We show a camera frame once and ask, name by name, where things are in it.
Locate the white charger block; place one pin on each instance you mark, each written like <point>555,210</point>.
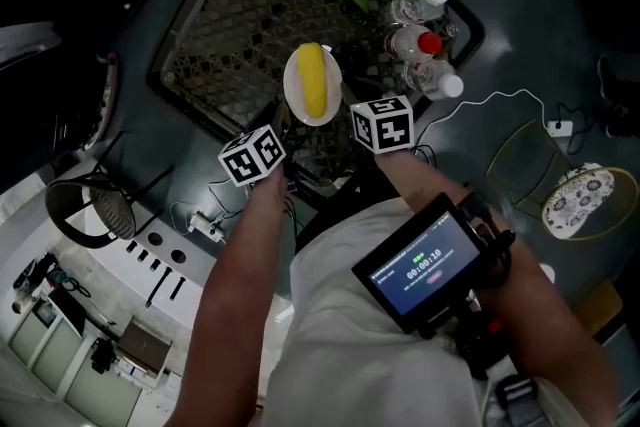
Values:
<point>205,225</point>

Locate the cardboard box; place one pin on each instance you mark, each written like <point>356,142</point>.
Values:
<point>600,310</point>

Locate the black wicker stool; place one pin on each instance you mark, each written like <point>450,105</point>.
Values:
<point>112,210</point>

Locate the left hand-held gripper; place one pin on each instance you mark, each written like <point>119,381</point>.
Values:
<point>250,157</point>

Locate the person's left forearm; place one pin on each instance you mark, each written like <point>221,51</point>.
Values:
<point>235,295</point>

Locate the red-capped water bottle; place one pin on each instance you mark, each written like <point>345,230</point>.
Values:
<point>412,42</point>

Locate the white cabinet with holes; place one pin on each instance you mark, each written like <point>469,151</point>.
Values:
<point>125,275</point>

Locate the black monitor mount clamp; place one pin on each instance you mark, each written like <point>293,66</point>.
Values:
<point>480,340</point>

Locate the yellow banana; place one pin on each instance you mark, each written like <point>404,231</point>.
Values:
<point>313,80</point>

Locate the person's white shirt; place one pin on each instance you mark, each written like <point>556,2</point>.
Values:
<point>350,355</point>

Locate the white oval plate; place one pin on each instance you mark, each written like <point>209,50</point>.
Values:
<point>292,90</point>

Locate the black wicker coffee table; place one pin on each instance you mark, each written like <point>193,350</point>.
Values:
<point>235,45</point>

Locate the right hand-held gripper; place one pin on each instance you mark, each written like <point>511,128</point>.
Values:
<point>382,125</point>

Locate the floral seat cushion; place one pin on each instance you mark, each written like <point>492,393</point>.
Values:
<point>580,200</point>

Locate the white power strip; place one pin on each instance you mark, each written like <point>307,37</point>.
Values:
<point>560,128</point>

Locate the person's right forearm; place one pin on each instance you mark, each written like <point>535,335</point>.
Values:
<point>540,325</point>

